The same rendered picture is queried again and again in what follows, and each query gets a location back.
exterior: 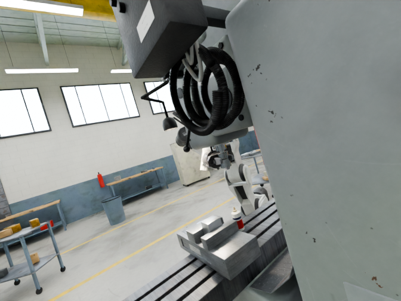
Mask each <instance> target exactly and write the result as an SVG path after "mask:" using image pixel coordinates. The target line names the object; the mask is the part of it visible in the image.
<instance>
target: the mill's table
mask: <svg viewBox="0 0 401 301"><path fill-rule="evenodd" d="M242 221H243V225H244V228H245V229H244V230H243V231H242V232H245V233H248V234H251V235H255V236H256V237H257V241H258V245H259V248H260V251H261V255H260V256H259V257H258V258H257V259H255V260H254V261H253V262H252V263H251V264H250V265H249V266H247V267H246V268H245V269H244V270H243V271H242V272H240V273H239V274H238V275H237V276H235V277H234V278H233V279H232V280H229V279H227V278H226V277H224V276H222V275H221V274H219V273H218V272H217V271H215V270H214V269H213V268H211V267H209V266H208V265H206V264H205V263H204V262H202V261H200V260H199V259H197V258H196V257H195V256H193V255H191V254H190V255H188V256H187V257H185V258H184V259H183V260H181V261H180V262H178V263H177V264H175V265H174V266H172V267H171V268H169V269H168V270H167V271H165V272H164V273H162V274H160V275H159V276H158V277H156V278H155V279H153V280H151V282H149V283H147V284H146V285H144V286H143V287H142V288H140V289H138V290H137V291H135V292H134V293H133V294H131V295H130V296H128V297H127V298H125V299H124V300H122V301H232V300H233V299H234V298H235V297H236V296H237V295H238V294H239V293H240V292H241V291H242V290H243V289H244V288H245V287H246V286H247V285H248V284H249V283H250V282H251V281H252V280H253V279H254V278H256V277H257V276H258V275H259V274H260V273H261V272H262V271H263V270H264V269H265V268H266V267H267V266H268V265H269V264H270V263H271V262H272V261H273V260H274V259H275V258H276V257H277V256H278V255H279V254H280V253H281V252H282V251H283V250H284V249H285V248H286V247H287V243H286V239H285V236H284V233H283V229H282V225H281V222H280V218H279V214H278V212H277V208H276V204H275V201H274V198H272V199H271V200H269V201H268V202H266V203H265V204H264V205H262V206H261V207H259V208H258V209H256V210H255V211H253V212H252V213H250V214H249V215H247V216H246V217H244V218H243V219H242Z"/></svg>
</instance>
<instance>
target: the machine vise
mask: <svg viewBox="0 0 401 301"><path fill-rule="evenodd" d="M203 220H204V219H201V220H200V221H198V222H196V223H194V224H192V225H190V226H189V227H187V228H185V229H183V230H182V231H179V232H177V237H178V241H179V243H180V247H181V248H182V249H184V250H186V251H187V252H188V253H190V254H191V255H193V256H195V257H196V258H197V259H199V260H200V261H202V262H204V263H205V264H206V265H208V266H209V267H211V268H213V269H214V270H215V271H217V272H218V273H219V274H221V275H222V276H224V277H226V278H227V279H228V280H232V279H233V278H234V277H235V276H237V275H238V274H239V273H240V272H242V271H243V270H244V269H245V268H246V267H247V266H249V265H250V264H251V263H252V262H253V261H254V260H255V259H257V258H258V257H259V256H260V255H261V251H260V248H259V245H258V241H257V237H256V236H255V235H251V234H248V233H245V232H242V231H239V228H238V225H237V221H236V220H232V219H230V220H228V221H227V222H225V223H223V224H222V225H220V226H219V227H217V228H215V229H214V230H212V231H211V232H209V233H207V234H206V235H204V236H202V237H201V241H199V242H198V243H196V244H195V243H194V242H192V241H190V240H189V239H188V237H187V233H186V230H188V229H190V228H192V227H193V226H195V225H197V224H198V223H200V222H201V221H203Z"/></svg>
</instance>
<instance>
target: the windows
mask: <svg viewBox="0 0 401 301"><path fill-rule="evenodd" d="M161 83H163V82H162V81H147V82H143V84H144V87H145V90H146V93H147V92H149V91H150V90H152V89H154V88H155V87H157V86H158V85H160V84H161ZM60 89H61V93H62V96H63V99H64V103H65V105H66V109H67V112H68V115H69V118H70V121H71V125H72V128H74V127H81V126H86V125H93V124H100V123H104V122H112V121H119V120H123V119H130V118H138V117H140V114H139V111H138V107H137V104H136V101H135V97H134V94H133V91H132V88H131V84H130V82H126V83H114V84H91V85H69V86H60ZM169 91H170V90H169V84H167V85H166V86H164V87H162V88H161V89H159V90H158V91H156V92H154V93H153V94H151V95H149V96H148V97H149V98H153V99H158V100H162V101H164V103H165V107H166V110H167V112H173V111H174V110H175V109H174V107H173V103H172V100H171V97H170V96H171V95H170V92H169ZM149 104H150V107H151V110H152V114H153V115H156V114H161V113H165V112H164V108H163V106H162V103H157V102H151V101H149ZM48 131H52V129H51V126H50V123H49V120H48V117H47V113H46V111H45V108H44V104H43V101H42V98H41V95H40V92H39V88H38V87H35V88H13V89H1V90H0V139H6V138H10V137H18V136H25V135H30V134H36V133H44V132H48Z"/></svg>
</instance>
